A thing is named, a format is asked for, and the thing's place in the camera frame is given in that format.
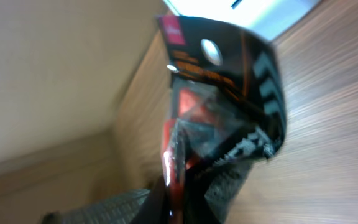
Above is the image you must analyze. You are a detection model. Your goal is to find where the white barcode scanner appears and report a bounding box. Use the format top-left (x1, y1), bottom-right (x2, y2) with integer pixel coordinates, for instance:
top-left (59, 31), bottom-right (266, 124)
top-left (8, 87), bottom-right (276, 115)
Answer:
top-left (163, 0), bottom-right (320, 40)

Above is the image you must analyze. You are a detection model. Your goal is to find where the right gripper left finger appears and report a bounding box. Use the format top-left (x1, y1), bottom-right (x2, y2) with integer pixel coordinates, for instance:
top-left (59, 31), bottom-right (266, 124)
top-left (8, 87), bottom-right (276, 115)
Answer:
top-left (40, 177), bottom-right (167, 224)

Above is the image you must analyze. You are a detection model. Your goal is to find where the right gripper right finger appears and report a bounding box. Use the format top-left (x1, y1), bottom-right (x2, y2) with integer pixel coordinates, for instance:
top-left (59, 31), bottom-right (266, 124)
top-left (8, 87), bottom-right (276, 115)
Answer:
top-left (204, 160), bottom-right (254, 223)

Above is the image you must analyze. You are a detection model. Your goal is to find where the red black snack packet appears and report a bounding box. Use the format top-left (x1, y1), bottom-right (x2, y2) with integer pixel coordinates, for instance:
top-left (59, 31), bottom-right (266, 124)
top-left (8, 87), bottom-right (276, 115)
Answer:
top-left (157, 16), bottom-right (287, 223)

